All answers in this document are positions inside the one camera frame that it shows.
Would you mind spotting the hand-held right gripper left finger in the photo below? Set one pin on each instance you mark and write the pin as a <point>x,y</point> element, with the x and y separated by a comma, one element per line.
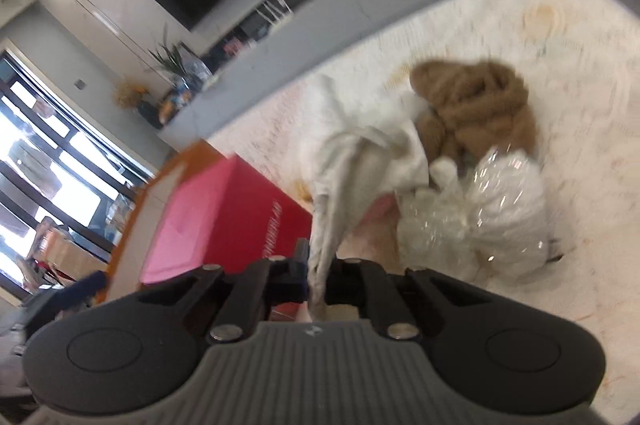
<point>300,272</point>

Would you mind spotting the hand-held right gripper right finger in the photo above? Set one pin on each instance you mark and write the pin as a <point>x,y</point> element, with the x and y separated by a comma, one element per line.
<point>345,280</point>

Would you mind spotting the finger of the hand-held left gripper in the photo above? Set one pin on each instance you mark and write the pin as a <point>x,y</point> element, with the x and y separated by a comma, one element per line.
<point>82,286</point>

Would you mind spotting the plastic-wrapped white cloth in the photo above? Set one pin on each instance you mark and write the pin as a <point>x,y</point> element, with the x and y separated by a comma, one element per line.
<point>480,210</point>

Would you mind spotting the brown knit scarf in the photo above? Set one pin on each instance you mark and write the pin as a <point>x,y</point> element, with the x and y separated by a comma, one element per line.
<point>480,105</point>

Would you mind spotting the pink cloth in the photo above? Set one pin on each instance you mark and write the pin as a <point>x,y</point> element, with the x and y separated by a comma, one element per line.
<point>381,207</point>

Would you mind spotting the red box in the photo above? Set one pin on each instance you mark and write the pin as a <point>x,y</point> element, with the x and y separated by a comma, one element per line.
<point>220,215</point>

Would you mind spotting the large window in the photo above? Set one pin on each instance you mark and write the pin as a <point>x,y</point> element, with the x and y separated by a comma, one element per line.
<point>55,165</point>

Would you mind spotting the dried flowers in dark vase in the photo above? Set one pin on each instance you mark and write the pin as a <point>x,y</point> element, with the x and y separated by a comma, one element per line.
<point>137,100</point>

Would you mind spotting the green plant in glass vase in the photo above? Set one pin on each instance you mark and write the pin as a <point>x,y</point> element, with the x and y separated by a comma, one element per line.
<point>172,55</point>

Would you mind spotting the long white tv cabinet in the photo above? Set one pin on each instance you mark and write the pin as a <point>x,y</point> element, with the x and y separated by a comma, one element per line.
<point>350,5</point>

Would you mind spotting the white patterned blanket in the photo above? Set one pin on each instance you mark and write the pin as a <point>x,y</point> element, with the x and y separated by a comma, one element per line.
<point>575,105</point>

